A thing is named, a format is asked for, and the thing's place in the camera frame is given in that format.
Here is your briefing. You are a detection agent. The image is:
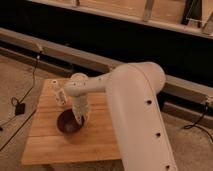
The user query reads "dark maroon ceramic bowl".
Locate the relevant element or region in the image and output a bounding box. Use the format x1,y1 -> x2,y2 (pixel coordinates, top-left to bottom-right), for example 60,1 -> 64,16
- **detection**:
57,109 -> 83,134

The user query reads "white labelled bottle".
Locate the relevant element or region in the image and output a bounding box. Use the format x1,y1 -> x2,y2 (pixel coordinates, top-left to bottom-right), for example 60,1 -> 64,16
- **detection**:
51,80 -> 67,106

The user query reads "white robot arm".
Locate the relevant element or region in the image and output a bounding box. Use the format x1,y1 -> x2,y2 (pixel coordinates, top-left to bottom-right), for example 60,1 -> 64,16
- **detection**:
65,62 -> 178,171

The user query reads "wooden table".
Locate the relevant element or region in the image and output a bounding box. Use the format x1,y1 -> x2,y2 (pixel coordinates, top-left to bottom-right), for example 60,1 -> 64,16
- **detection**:
21,79 -> 121,165

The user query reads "white ribbed gripper body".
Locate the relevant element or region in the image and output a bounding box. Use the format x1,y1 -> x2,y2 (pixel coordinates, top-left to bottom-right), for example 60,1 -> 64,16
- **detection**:
72,95 -> 90,116

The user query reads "black floor cable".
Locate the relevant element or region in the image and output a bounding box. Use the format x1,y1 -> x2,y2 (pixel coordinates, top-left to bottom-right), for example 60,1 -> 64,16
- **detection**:
0,53 -> 42,153

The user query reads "black power adapter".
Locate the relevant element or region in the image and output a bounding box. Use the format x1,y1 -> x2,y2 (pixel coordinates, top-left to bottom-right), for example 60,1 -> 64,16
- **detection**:
15,103 -> 25,115

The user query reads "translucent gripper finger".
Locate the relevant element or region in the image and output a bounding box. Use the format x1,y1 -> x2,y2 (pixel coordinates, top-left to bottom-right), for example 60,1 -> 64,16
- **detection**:
83,113 -> 90,126
75,116 -> 82,124

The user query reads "black cable at right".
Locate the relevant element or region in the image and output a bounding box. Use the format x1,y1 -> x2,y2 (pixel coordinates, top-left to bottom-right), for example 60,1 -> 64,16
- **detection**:
182,103 -> 213,143

